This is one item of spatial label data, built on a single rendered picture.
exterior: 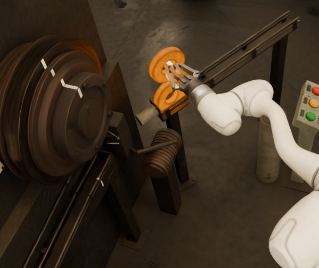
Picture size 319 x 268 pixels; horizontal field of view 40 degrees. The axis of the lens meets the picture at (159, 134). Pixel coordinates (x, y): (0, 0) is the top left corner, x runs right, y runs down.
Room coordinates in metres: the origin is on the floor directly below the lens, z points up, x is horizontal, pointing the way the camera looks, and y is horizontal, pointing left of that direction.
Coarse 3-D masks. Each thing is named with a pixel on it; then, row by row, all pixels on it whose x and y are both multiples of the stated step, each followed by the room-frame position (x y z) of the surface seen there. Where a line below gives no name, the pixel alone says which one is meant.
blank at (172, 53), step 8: (168, 48) 1.29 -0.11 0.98; (176, 48) 1.30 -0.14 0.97; (160, 56) 1.26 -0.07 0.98; (168, 56) 1.27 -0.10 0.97; (176, 56) 1.28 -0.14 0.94; (184, 56) 1.30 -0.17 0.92; (152, 64) 1.26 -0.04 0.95; (160, 64) 1.25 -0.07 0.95; (152, 72) 1.24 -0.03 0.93; (160, 72) 1.25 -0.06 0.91; (160, 80) 1.25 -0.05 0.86; (168, 80) 1.27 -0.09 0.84
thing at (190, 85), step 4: (184, 76) 1.18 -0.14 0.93; (192, 76) 1.17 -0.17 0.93; (180, 80) 1.16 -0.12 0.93; (188, 80) 1.15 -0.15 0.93; (192, 80) 1.12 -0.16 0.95; (196, 80) 1.12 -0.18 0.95; (180, 84) 1.14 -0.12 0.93; (184, 84) 1.14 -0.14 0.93; (188, 84) 1.12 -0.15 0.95; (192, 84) 1.11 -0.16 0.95; (196, 84) 1.10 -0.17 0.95; (200, 84) 1.11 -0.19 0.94; (180, 88) 1.13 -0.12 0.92; (184, 88) 1.11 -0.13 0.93; (188, 88) 1.10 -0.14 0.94; (192, 88) 1.09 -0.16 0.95; (184, 92) 1.11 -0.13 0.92; (188, 92) 1.09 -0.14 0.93; (188, 96) 1.09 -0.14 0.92
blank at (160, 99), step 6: (162, 84) 1.31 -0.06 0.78; (168, 84) 1.30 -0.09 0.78; (162, 90) 1.28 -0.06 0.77; (168, 90) 1.28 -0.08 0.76; (156, 96) 1.28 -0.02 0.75; (162, 96) 1.27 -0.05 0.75; (174, 96) 1.31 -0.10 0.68; (180, 96) 1.31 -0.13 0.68; (156, 102) 1.27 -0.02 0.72; (162, 102) 1.27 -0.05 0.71; (168, 102) 1.29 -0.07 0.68; (162, 108) 1.26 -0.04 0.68
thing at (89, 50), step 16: (48, 48) 1.00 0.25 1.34; (64, 48) 1.04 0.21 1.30; (80, 48) 1.09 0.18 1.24; (32, 64) 0.95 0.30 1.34; (48, 64) 0.97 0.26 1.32; (16, 80) 0.92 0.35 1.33; (32, 80) 0.90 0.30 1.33; (16, 96) 0.88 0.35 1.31; (16, 112) 0.84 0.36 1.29; (16, 128) 0.80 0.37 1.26; (16, 144) 0.79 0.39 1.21; (16, 160) 0.78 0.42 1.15; (32, 160) 0.78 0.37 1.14; (32, 176) 0.76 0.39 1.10; (48, 176) 0.80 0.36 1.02; (64, 176) 0.84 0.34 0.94
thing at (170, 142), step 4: (168, 140) 1.19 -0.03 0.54; (172, 140) 1.17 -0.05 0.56; (176, 140) 1.16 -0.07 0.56; (160, 144) 1.16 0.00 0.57; (164, 144) 1.15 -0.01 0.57; (168, 144) 1.15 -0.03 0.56; (172, 144) 1.15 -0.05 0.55; (132, 148) 1.14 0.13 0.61; (144, 148) 1.14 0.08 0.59; (148, 148) 1.14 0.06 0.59; (152, 148) 1.14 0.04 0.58; (156, 148) 1.14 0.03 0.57; (132, 152) 1.12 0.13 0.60; (136, 152) 1.12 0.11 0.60; (140, 152) 1.12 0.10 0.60; (144, 152) 1.12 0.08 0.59
